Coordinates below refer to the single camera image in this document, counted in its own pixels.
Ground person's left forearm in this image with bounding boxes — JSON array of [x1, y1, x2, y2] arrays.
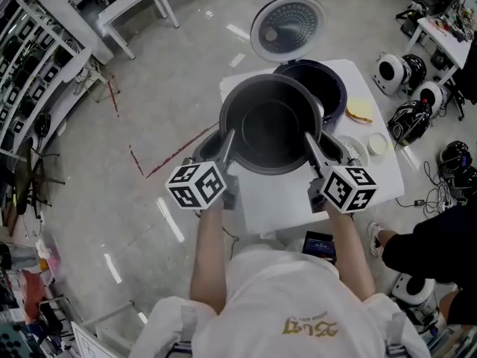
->
[[189, 205, 239, 313]]

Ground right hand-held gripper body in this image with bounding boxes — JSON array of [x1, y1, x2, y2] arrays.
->
[[306, 165, 379, 215]]

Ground dark pot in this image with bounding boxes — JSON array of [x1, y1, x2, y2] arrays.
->
[[218, 73, 323, 175]]

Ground white side table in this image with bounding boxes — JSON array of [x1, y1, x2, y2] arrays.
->
[[97, 0, 180, 60]]

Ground yellow sponge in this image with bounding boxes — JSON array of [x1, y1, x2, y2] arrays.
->
[[345, 95, 375, 125]]

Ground small white bowl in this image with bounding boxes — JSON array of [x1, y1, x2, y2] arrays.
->
[[367, 131, 390, 157]]

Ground white cluttered desk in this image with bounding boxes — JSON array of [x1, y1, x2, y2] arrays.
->
[[404, 15, 476, 86]]

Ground group of dark helmets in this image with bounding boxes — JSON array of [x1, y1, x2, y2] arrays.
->
[[0, 9, 81, 141]]

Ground person's white shirt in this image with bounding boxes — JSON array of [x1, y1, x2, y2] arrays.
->
[[128, 244, 433, 358]]

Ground white helmet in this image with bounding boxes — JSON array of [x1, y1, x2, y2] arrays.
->
[[373, 52, 411, 96], [391, 272, 437, 307], [411, 81, 449, 116]]

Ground navy rice cooker white lid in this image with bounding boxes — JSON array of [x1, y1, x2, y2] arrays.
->
[[249, 0, 349, 133]]

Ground person's right forearm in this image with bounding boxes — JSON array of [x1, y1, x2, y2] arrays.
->
[[324, 203, 376, 306]]

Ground red cloth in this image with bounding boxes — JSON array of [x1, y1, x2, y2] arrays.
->
[[20, 268, 48, 324]]

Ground grey shoulder strap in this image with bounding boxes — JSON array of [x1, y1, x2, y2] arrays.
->
[[383, 311, 408, 358], [171, 304, 199, 358]]

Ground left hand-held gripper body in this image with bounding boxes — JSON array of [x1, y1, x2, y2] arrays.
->
[[165, 160, 240, 212]]

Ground black helmet with red knob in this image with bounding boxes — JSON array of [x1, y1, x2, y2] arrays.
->
[[387, 99, 434, 146]]

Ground white shelf rack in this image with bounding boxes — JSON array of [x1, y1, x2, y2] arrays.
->
[[0, 0, 93, 157]]

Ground round perforated steamer plate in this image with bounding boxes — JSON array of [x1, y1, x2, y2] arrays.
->
[[335, 134, 370, 168]]

